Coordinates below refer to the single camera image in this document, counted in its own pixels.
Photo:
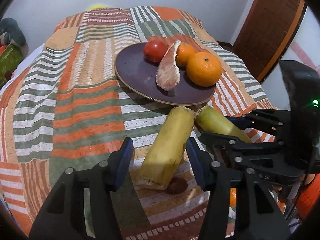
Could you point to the dark red jujube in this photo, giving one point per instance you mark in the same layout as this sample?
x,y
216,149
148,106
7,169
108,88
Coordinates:
x,y
176,186

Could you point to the large orange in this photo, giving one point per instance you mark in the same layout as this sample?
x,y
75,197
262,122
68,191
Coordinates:
x,y
204,69

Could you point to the sugarcane piece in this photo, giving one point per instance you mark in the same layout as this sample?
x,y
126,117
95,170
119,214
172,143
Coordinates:
x,y
210,120
166,152

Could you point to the striped patchwork bedspread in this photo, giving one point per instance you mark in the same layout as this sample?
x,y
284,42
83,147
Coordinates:
x,y
67,109

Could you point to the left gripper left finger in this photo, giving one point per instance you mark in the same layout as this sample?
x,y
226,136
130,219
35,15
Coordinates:
x,y
62,214

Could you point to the brown wooden door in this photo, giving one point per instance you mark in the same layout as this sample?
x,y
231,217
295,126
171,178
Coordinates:
x,y
268,30

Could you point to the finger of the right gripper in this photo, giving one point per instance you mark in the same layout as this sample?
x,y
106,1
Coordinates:
x,y
266,158
270,121

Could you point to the grey shark plush toy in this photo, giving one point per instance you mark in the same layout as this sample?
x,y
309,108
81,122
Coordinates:
x,y
11,33

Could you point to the purple ceramic plate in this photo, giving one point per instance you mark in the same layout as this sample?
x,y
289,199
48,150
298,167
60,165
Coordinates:
x,y
139,75

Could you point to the green storage box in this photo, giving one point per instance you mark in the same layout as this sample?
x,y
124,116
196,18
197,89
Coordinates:
x,y
10,58

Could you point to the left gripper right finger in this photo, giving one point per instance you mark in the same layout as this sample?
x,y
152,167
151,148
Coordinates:
x,y
257,214

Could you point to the peeled pomelo segment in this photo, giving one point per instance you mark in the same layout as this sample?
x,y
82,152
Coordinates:
x,y
168,73

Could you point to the small tangerine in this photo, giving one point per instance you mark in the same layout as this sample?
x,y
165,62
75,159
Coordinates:
x,y
232,200
184,52

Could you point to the red tomato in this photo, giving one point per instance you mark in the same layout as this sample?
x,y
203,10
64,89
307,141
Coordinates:
x,y
154,51

